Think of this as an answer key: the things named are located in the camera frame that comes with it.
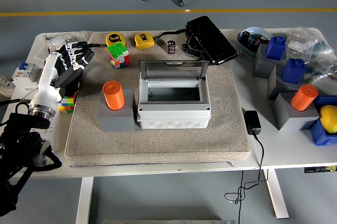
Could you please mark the small puzzle cube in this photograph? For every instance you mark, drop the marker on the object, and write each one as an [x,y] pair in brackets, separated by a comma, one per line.
[67,105]

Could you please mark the clear bag with beige parts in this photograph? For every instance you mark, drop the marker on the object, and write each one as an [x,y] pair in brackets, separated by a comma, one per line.
[300,39]

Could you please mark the white circuit breaker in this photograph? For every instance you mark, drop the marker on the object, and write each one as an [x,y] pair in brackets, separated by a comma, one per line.
[25,72]

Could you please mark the yellow tape measure white label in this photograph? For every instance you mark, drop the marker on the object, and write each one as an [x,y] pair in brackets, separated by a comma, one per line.
[115,39]

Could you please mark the blue plastic bin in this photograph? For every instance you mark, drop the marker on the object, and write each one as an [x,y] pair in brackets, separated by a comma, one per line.
[319,134]

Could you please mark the large twisted puzzle cube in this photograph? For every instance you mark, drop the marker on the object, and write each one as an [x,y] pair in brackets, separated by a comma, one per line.
[118,55]

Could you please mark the black power adapter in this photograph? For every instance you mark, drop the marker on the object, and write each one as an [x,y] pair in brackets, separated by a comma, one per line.
[252,122]

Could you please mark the light blue bowl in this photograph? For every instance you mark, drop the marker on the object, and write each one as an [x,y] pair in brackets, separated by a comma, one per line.
[252,32]

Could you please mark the grey-brown mat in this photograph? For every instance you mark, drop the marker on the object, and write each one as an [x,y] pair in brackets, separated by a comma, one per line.
[158,145]

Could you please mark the black zip pouch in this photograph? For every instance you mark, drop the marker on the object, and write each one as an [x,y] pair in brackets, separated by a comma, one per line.
[210,39]

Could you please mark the orange cylinder battery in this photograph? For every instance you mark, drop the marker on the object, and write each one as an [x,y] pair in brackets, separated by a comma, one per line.
[113,97]
[304,98]

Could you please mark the yellow tape measure black label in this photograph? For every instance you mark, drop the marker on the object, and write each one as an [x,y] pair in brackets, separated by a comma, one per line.
[143,41]

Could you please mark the grey plastic junction box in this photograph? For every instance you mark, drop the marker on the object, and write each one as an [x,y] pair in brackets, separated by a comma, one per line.
[173,121]

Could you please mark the yellow lemon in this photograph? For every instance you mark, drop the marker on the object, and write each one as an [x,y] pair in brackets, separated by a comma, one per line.
[329,118]

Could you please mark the grey block holder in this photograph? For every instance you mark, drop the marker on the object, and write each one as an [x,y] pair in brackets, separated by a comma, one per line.
[275,87]
[292,120]
[262,64]

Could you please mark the clear bag with green parts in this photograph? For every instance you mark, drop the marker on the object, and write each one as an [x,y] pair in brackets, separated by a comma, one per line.
[321,68]

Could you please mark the black table control panel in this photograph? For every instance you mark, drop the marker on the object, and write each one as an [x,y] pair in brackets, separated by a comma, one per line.
[319,169]

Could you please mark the grey block with round hole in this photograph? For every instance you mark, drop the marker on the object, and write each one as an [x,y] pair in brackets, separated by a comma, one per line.
[116,121]

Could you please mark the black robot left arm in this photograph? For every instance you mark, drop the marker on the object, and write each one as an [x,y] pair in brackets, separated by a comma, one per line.
[29,142]

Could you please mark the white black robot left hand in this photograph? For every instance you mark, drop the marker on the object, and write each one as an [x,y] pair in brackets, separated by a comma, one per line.
[48,76]

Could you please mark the white table leg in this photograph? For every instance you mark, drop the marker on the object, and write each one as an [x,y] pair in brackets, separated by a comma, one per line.
[84,200]
[277,195]

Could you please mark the blue plastic block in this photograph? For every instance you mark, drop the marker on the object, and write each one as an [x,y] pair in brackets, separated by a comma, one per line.
[293,71]
[275,47]

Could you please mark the black capacitor cylinder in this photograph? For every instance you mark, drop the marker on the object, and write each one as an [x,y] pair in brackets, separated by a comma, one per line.
[256,43]
[171,47]
[246,38]

